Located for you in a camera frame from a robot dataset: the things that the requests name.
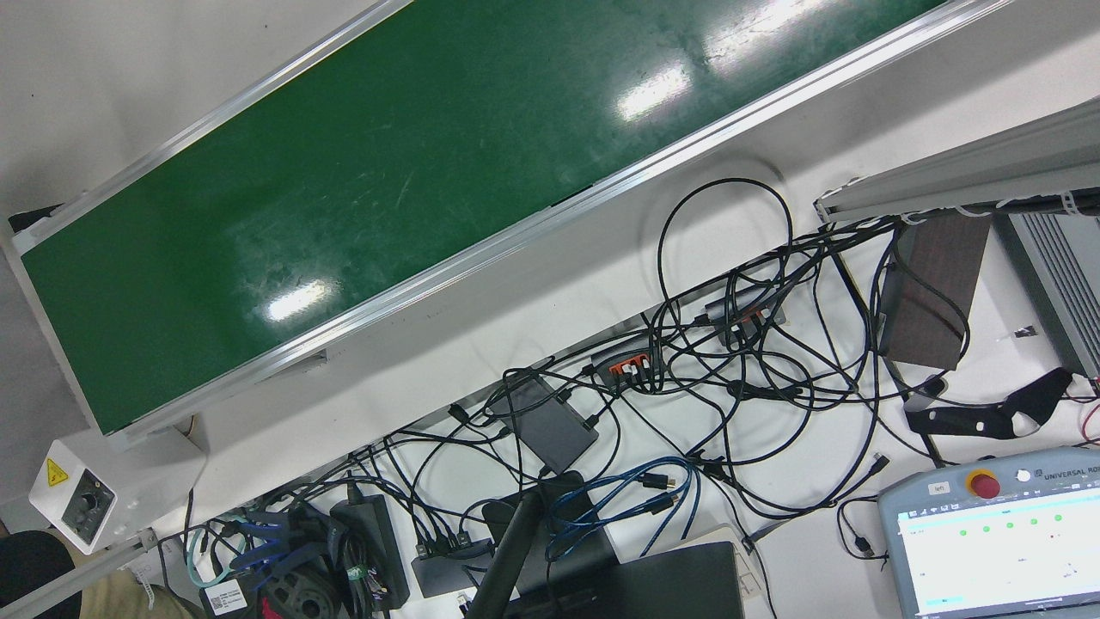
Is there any black hub with orange ports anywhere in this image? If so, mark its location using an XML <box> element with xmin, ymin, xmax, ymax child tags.
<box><xmin>590</xmin><ymin>337</ymin><xmax>663</xmax><ymax>389</ymax></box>

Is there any dark grey adapter box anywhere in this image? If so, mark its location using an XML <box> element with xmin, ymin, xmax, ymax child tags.
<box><xmin>497</xmin><ymin>376</ymin><xmax>600</xmax><ymax>475</ymax></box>

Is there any grey usb hub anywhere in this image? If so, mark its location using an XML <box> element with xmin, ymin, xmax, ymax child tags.
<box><xmin>705</xmin><ymin>288</ymin><xmax>787</xmax><ymax>332</ymax></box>

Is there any green conveyor belt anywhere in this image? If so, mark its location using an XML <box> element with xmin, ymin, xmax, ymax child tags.
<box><xmin>7</xmin><ymin>0</ymin><xmax>1015</xmax><ymax>452</ymax></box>

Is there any black monitor stand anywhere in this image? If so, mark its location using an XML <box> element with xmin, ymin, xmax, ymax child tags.
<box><xmin>464</xmin><ymin>471</ymin><xmax>620</xmax><ymax>619</ymax></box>

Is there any black usb hub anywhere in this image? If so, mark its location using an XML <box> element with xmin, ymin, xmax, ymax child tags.
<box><xmin>411</xmin><ymin>537</ymin><xmax>495</xmax><ymax>598</ymax></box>

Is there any black power adapter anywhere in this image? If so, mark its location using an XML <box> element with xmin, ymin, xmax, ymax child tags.
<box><xmin>331</xmin><ymin>494</ymin><xmax>412</xmax><ymax>611</ymax></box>

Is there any black monitor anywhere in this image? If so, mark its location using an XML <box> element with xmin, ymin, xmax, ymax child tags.
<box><xmin>516</xmin><ymin>542</ymin><xmax>747</xmax><ymax>619</ymax></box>

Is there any dark brown wooden block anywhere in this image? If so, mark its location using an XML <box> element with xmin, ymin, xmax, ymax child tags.
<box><xmin>878</xmin><ymin>213</ymin><xmax>992</xmax><ymax>372</ymax></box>

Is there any black round robot flange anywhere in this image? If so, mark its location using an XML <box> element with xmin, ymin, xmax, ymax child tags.
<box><xmin>258</xmin><ymin>563</ymin><xmax>345</xmax><ymax>619</ymax></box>

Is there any white qr label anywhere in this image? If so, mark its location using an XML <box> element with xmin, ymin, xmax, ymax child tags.
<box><xmin>199</xmin><ymin>579</ymin><xmax>250</xmax><ymax>616</ymax></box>

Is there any white conveyor control box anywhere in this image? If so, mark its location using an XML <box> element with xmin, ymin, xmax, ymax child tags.
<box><xmin>28</xmin><ymin>426</ymin><xmax>208</xmax><ymax>556</ymax></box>

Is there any grey teach pendant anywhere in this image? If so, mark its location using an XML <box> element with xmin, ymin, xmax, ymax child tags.
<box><xmin>877</xmin><ymin>445</ymin><xmax>1100</xmax><ymax>619</ymax></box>

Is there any grey finned power supply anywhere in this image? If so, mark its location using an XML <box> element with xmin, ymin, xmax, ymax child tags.
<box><xmin>993</xmin><ymin>211</ymin><xmax>1100</xmax><ymax>381</ymax></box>

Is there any person in khaki trousers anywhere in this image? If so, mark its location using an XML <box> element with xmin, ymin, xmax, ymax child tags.
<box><xmin>0</xmin><ymin>530</ymin><xmax>197</xmax><ymax>619</ymax></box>

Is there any long looped black cable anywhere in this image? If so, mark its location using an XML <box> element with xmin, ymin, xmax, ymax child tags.
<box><xmin>657</xmin><ymin>178</ymin><xmax>793</xmax><ymax>345</ymax></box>

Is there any dark blue coiled cable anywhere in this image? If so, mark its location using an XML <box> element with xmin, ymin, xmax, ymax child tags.
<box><xmin>225</xmin><ymin>514</ymin><xmax>332</xmax><ymax>575</ymax></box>

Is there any aluminium profile post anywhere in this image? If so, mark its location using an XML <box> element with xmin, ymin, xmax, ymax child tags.
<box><xmin>814</xmin><ymin>96</ymin><xmax>1100</xmax><ymax>226</ymax></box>

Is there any black flat bracket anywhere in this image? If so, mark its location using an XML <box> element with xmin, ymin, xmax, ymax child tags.
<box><xmin>904</xmin><ymin>367</ymin><xmax>1074</xmax><ymax>441</ymax></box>

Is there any teal cable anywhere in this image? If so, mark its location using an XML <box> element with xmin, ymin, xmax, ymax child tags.
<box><xmin>186</xmin><ymin>526</ymin><xmax>233</xmax><ymax>590</ymax></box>

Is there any thin aluminium profile rail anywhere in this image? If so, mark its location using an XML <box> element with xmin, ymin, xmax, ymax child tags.
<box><xmin>0</xmin><ymin>528</ymin><xmax>162</xmax><ymax>619</ymax></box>

